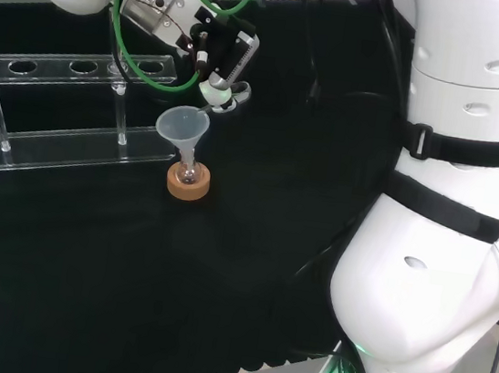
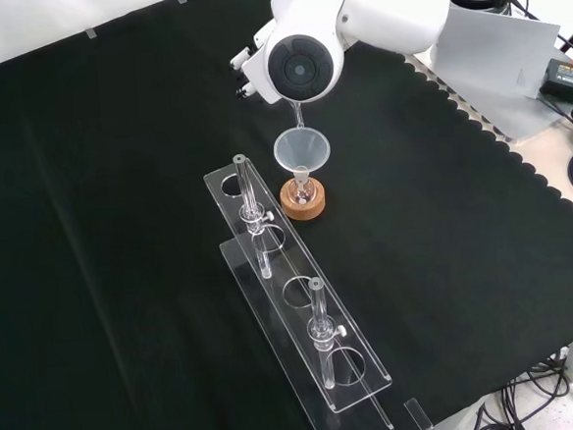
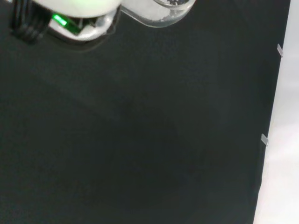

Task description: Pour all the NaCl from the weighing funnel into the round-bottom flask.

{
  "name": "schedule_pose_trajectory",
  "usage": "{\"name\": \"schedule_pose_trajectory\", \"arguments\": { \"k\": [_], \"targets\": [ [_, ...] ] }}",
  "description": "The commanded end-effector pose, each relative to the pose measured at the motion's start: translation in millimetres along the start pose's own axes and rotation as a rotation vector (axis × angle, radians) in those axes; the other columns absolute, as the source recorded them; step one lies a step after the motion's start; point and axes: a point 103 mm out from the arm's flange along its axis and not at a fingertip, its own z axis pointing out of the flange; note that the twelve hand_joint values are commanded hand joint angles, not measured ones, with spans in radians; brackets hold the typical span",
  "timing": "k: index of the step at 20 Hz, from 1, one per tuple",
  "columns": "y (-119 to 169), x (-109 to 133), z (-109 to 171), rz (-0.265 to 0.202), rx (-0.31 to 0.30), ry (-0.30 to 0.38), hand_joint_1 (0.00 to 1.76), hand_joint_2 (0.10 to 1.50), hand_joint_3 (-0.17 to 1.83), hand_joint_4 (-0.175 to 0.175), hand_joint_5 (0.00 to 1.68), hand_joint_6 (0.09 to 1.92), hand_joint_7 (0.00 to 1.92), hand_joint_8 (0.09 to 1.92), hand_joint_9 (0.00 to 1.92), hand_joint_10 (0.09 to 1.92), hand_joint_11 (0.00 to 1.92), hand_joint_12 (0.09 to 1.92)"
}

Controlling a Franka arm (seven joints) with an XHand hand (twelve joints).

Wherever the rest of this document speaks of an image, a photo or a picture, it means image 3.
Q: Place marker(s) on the clear tape strip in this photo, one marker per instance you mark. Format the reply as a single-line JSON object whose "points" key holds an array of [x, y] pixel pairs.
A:
{"points": [[279, 50], [264, 139]]}

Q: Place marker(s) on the black bench cloth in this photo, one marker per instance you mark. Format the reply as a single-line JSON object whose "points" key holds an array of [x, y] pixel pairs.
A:
{"points": [[140, 130]]}

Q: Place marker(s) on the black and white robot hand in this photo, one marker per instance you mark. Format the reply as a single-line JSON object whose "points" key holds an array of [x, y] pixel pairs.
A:
{"points": [[77, 8]]}

